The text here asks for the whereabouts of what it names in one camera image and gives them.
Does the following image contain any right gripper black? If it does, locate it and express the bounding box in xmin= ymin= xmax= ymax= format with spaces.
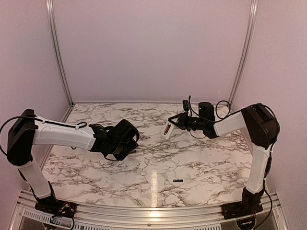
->
xmin=168 ymin=112 xmax=205 ymax=131

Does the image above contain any white remote control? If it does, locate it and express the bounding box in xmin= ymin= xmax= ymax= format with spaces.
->
xmin=161 ymin=121 xmax=175 ymax=139

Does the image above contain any white battery cover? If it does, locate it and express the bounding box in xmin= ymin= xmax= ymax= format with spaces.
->
xmin=99 ymin=177 xmax=107 ymax=187

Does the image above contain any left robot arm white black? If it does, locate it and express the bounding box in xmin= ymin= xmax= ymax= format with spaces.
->
xmin=2 ymin=109 xmax=140 ymax=213

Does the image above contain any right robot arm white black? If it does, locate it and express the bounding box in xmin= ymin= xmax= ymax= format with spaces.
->
xmin=163 ymin=100 xmax=280 ymax=215

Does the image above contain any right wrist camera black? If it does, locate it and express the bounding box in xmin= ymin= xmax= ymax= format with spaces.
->
xmin=182 ymin=95 xmax=192 ymax=116

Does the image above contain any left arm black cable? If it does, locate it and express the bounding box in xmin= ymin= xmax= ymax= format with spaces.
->
xmin=0 ymin=116 xmax=88 ymax=156

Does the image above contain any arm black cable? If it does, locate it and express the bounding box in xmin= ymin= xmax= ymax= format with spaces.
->
xmin=0 ymin=116 xmax=88 ymax=156
xmin=187 ymin=100 xmax=243 ymax=135

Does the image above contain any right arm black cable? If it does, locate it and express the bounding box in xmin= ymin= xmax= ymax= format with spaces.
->
xmin=187 ymin=100 xmax=243 ymax=135

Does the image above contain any right aluminium frame post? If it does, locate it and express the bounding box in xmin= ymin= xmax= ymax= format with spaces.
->
xmin=228 ymin=0 xmax=259 ymax=106

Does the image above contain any aluminium frame post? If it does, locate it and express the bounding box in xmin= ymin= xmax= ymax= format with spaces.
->
xmin=228 ymin=0 xmax=259 ymax=106
xmin=46 ymin=0 xmax=74 ymax=106

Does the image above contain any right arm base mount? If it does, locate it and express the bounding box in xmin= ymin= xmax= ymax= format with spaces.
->
xmin=221 ymin=201 xmax=263 ymax=219

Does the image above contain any front aluminium rail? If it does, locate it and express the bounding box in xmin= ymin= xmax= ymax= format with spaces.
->
xmin=8 ymin=190 xmax=289 ymax=230

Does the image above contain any left aluminium frame post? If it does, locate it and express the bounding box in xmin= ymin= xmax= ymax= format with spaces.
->
xmin=46 ymin=0 xmax=74 ymax=106

